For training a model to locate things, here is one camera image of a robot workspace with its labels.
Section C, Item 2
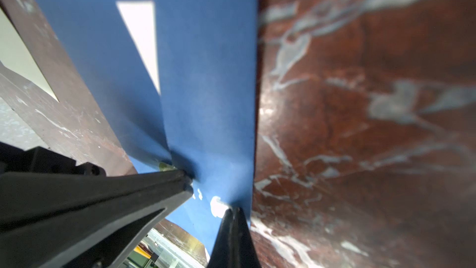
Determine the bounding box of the aluminium front rail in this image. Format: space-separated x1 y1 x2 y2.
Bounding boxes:
120 229 207 268

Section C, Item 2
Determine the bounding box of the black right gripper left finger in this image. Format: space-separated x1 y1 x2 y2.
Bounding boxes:
1 170 193 268

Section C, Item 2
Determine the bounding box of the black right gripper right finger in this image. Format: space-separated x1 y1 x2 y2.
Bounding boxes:
207 208 261 268

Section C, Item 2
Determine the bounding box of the dark blue envelope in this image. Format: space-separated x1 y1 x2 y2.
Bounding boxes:
36 0 258 251

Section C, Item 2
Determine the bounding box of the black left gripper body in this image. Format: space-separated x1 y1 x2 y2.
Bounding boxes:
1 142 106 176

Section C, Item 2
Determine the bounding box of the cream envelope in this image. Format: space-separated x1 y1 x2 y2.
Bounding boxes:
1 9 58 101

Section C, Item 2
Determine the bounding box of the beige lined letter paper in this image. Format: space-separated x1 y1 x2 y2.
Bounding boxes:
116 0 161 94

